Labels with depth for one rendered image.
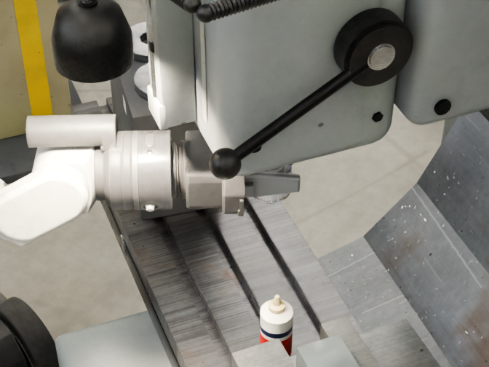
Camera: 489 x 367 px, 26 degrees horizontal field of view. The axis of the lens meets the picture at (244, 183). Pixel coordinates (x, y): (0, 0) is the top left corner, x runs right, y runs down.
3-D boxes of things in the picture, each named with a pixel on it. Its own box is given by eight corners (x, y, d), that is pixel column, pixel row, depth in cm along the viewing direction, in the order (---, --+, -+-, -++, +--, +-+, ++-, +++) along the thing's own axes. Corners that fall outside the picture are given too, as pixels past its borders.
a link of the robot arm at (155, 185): (245, 173, 110) (129, 175, 110) (244, 240, 116) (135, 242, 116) (240, 101, 120) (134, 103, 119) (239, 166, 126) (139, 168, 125)
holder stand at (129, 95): (140, 221, 152) (130, 110, 139) (114, 129, 168) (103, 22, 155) (222, 207, 154) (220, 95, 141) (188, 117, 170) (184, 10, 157)
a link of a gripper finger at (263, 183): (298, 191, 117) (242, 193, 117) (300, 170, 115) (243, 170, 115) (300, 201, 116) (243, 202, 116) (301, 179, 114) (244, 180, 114)
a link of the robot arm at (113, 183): (136, 226, 116) (32, 229, 115) (140, 173, 125) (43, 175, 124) (130, 137, 110) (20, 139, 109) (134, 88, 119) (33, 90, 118)
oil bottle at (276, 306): (266, 371, 131) (268, 312, 124) (254, 348, 134) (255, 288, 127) (296, 362, 132) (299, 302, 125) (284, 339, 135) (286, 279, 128)
